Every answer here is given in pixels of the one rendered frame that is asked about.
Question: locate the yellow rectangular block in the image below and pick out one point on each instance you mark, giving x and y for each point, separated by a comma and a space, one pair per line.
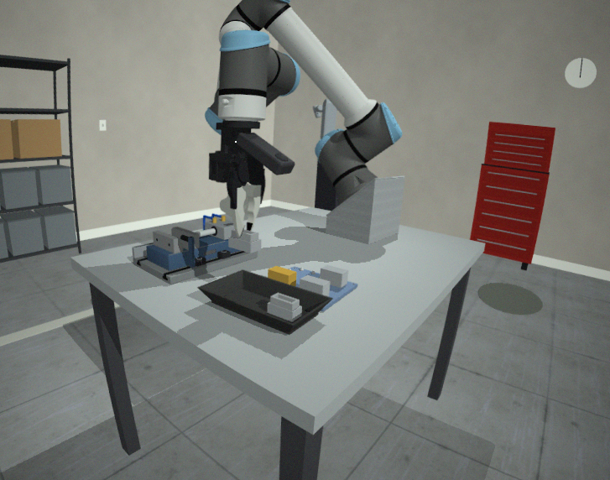
282, 275

